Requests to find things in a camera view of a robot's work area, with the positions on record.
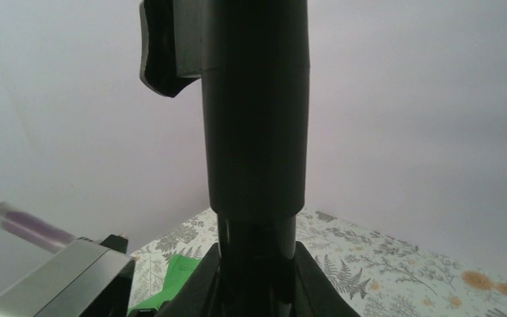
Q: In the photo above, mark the black music stand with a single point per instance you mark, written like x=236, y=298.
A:
x=253, y=61

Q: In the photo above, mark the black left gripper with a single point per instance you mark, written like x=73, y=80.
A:
x=113, y=300

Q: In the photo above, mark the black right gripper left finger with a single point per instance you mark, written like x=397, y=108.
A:
x=199, y=295

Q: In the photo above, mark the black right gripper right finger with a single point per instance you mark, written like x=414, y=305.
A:
x=314, y=294

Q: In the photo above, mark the green sheet music page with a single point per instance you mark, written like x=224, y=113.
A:
x=152, y=288

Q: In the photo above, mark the floral patterned mat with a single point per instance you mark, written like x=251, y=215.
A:
x=376, y=274

